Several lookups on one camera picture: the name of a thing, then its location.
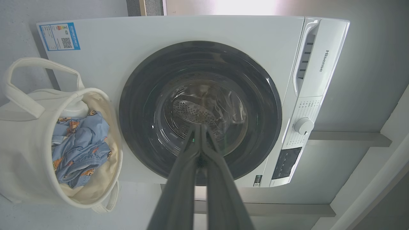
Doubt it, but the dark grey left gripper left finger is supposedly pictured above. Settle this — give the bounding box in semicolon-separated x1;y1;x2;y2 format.
147;124;202;230

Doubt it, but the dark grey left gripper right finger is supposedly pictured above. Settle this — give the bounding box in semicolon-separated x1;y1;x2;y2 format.
201;124;255;230

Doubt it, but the washing machine door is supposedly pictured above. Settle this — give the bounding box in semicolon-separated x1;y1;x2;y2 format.
119;41;282;186

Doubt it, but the blue patterned garment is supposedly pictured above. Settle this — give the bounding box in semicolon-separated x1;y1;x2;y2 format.
52;110;112;188

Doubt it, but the black washing machine display panel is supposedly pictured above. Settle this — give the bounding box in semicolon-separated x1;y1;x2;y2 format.
272;147;302;180

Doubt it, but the stainless steel washing machine drum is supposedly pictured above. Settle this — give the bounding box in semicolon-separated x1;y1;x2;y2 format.
172;98;226;142

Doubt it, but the white washing machine dial knob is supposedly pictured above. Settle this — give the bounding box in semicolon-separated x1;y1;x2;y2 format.
293;117;315;135

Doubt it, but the white front-load washing machine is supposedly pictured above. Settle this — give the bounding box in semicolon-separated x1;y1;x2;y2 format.
36;15;350;188

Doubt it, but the cream fabric laundry basket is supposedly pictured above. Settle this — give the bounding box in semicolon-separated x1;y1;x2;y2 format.
0;57;123;214

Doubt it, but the white detergent drawer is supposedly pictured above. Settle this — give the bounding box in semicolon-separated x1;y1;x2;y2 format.
292;18;350;98

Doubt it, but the blue energy label sticker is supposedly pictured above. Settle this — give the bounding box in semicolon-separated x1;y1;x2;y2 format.
38;22;81;51

